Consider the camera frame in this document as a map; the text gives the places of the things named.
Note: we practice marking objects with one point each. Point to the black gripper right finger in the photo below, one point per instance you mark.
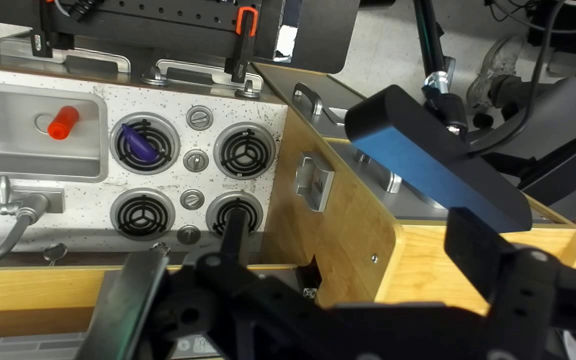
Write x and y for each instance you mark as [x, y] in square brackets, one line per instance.
[476, 249]

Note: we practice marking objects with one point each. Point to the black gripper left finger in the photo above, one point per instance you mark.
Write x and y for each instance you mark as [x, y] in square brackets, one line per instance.
[235, 235]

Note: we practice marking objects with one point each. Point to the red sauce bottle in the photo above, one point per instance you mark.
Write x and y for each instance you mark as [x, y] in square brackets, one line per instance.
[62, 122]

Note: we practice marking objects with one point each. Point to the black stove burner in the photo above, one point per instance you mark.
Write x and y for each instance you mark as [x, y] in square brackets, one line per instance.
[157, 131]
[142, 215]
[244, 150]
[218, 211]

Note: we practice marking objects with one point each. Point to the grey stove knob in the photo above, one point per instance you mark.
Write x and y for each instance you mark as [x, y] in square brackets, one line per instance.
[192, 198]
[188, 235]
[196, 160]
[198, 118]

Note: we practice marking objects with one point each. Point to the purple toy eggplant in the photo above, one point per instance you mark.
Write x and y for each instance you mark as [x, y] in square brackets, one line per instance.
[140, 147]

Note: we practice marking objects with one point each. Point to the blue cup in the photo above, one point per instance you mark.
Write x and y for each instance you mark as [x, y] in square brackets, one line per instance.
[403, 136]

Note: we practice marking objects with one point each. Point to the wooden toy kitchen cabinet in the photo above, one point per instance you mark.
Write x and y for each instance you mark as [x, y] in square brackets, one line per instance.
[364, 251]

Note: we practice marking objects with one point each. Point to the grey toy faucet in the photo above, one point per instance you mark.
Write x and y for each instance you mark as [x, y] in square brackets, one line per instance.
[26, 209]

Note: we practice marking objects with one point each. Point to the orange black clamp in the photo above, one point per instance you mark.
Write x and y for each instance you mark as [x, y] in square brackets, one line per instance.
[244, 31]

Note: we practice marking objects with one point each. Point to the grey toy sink basin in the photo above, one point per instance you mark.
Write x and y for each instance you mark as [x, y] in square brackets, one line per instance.
[26, 149]

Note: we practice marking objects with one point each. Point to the grey cabinet door handle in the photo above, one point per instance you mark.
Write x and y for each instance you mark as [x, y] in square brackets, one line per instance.
[312, 183]

